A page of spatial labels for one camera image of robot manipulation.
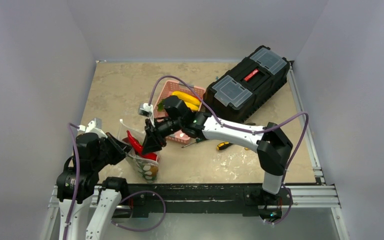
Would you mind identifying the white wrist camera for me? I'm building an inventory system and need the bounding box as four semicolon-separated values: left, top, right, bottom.
77;117;107;138
138;102;155;126

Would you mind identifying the clear zip top bag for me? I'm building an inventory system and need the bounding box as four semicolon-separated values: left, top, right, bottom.
117;119;161;184

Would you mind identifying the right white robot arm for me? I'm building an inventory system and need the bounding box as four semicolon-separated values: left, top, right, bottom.
138;96;293;204

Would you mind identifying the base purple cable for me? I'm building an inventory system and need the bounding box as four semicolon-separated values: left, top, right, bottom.
110;190;167;233

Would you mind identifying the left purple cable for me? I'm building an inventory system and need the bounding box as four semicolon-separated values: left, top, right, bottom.
61;122;84;240

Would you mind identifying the green handled screwdriver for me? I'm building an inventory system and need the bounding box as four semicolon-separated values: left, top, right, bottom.
182;138;205;148

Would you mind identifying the pink plastic basket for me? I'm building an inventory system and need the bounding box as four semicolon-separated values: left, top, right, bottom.
153;80;206;122

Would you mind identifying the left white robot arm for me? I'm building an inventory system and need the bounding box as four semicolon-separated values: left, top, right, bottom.
56;132;132;240

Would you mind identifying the yellow lemon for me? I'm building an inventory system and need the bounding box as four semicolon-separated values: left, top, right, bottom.
147;165;159;178

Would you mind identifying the yellow banana bunch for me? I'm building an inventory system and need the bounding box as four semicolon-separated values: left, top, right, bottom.
171;91;201;111

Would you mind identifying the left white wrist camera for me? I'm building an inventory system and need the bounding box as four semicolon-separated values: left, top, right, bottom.
77;117;107;138

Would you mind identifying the red chili pepper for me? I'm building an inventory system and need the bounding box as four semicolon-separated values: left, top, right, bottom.
126;130;144;157

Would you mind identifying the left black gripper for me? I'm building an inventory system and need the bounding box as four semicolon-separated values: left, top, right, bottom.
92;130;133;170

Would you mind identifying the green leafy vegetable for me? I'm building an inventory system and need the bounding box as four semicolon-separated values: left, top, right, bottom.
157;99;165;112

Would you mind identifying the black plastic toolbox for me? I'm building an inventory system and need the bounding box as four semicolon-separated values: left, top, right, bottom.
203;45;290;123

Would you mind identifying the black yellow screwdriver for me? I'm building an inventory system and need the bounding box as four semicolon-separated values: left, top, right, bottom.
216;141;233;151

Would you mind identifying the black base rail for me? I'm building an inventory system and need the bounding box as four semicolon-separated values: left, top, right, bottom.
108;183;294;220

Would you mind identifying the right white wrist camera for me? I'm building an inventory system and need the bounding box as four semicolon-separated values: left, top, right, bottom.
138;102;155;126

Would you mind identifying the green bell pepper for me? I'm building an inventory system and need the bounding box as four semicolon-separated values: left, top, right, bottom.
134;161;159;183

